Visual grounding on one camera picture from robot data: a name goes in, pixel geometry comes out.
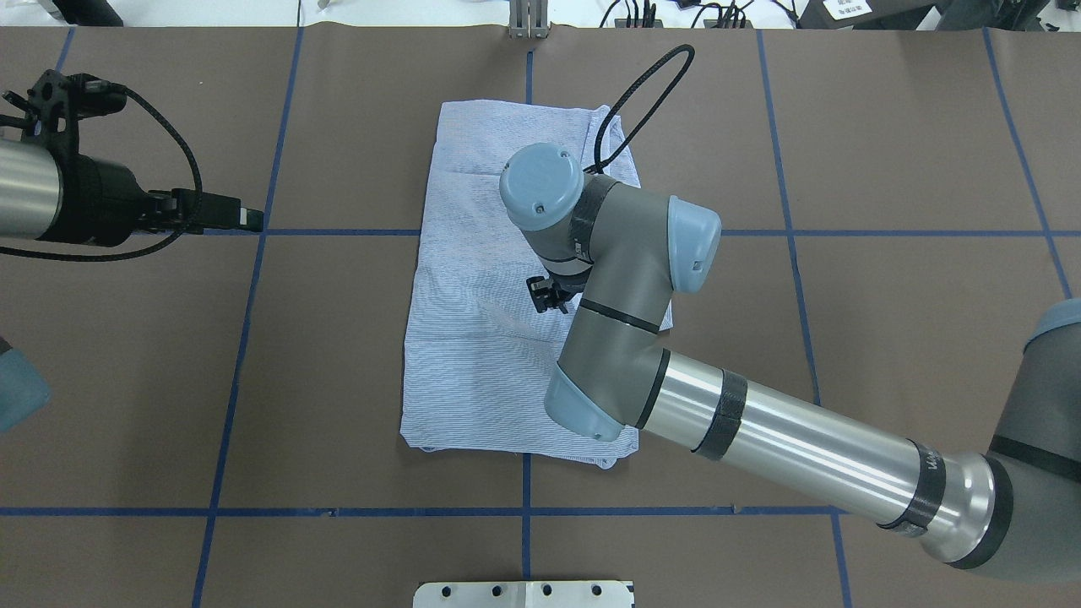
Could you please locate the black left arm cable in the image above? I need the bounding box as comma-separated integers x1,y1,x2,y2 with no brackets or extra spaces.
0,83,205,263

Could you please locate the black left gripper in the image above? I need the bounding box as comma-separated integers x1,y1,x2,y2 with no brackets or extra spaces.
52,155,265,247

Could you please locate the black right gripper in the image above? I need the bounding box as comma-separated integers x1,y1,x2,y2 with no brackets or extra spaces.
526,274,584,314

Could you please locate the aluminium frame post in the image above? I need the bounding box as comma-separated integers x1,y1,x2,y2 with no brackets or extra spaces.
508,0,551,40

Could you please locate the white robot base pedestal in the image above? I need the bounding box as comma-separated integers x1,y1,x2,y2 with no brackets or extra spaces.
412,579,637,607

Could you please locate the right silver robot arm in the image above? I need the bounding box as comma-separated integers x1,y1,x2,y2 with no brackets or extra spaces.
498,143,1080,584

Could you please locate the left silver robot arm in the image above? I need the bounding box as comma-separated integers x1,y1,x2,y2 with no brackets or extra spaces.
3,141,265,267

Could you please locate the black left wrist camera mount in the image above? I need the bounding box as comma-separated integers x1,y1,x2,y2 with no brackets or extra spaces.
1,69,128,159

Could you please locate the blue striped button shirt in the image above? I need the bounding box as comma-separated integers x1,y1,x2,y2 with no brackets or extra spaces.
400,100,638,470

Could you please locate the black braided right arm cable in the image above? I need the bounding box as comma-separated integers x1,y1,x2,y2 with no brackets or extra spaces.
593,44,697,175

